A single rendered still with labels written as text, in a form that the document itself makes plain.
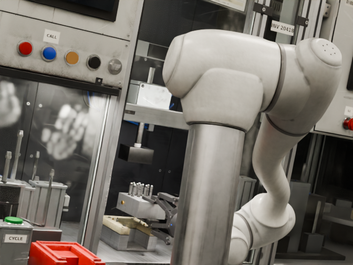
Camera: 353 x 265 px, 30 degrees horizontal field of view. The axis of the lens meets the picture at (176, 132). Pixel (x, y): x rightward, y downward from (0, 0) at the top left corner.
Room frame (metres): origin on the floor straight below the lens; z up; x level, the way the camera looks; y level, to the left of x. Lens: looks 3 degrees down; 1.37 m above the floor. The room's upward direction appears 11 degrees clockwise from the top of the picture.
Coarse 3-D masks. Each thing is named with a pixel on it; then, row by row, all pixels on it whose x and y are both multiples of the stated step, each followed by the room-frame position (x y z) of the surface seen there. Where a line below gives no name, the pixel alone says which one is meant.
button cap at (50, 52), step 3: (45, 48) 1.57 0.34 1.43; (48, 48) 1.57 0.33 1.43; (51, 48) 1.57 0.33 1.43; (45, 51) 1.56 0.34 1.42; (48, 51) 1.57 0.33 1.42; (51, 51) 1.57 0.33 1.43; (54, 51) 1.57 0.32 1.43; (45, 54) 1.56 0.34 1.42; (48, 54) 1.57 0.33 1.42; (51, 54) 1.57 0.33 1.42; (54, 54) 1.57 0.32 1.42; (45, 57) 1.57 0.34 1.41; (48, 57) 1.57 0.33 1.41; (51, 57) 1.57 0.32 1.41; (54, 57) 1.58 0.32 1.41
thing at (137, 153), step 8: (136, 136) 1.99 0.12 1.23; (120, 144) 1.99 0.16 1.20; (136, 144) 1.99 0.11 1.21; (120, 152) 1.99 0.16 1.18; (128, 152) 1.95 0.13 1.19; (136, 152) 1.96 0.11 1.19; (144, 152) 1.97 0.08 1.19; (152, 152) 1.99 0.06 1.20; (128, 160) 1.95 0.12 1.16; (136, 160) 1.96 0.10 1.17; (144, 160) 1.98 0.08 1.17
